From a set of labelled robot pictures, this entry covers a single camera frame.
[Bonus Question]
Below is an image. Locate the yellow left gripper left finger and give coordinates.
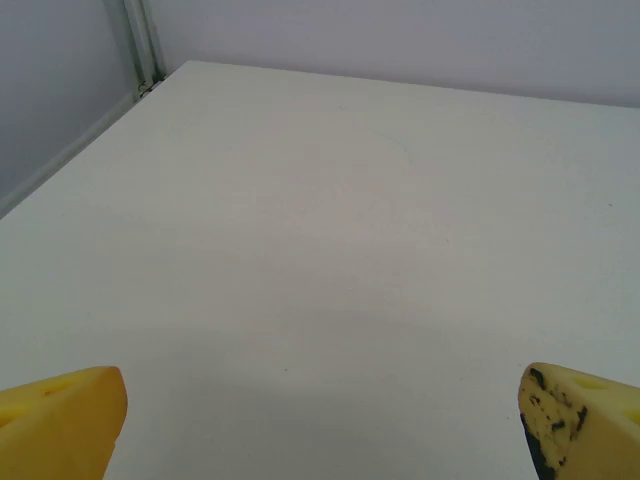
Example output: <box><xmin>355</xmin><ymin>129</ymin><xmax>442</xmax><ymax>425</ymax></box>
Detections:
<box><xmin>0</xmin><ymin>365</ymin><xmax>130</xmax><ymax>480</ymax></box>

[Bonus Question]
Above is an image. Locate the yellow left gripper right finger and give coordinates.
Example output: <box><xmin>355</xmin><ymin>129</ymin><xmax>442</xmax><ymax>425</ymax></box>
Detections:
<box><xmin>517</xmin><ymin>361</ymin><xmax>640</xmax><ymax>480</ymax></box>

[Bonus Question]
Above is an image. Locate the aluminium side rail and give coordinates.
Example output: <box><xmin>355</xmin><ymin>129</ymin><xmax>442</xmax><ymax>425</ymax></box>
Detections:
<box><xmin>0</xmin><ymin>82</ymin><xmax>166</xmax><ymax>219</ymax></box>

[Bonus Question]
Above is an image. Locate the aluminium frame post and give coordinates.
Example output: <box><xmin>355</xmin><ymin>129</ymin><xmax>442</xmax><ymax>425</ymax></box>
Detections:
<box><xmin>103</xmin><ymin>0</ymin><xmax>167</xmax><ymax>99</ymax></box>

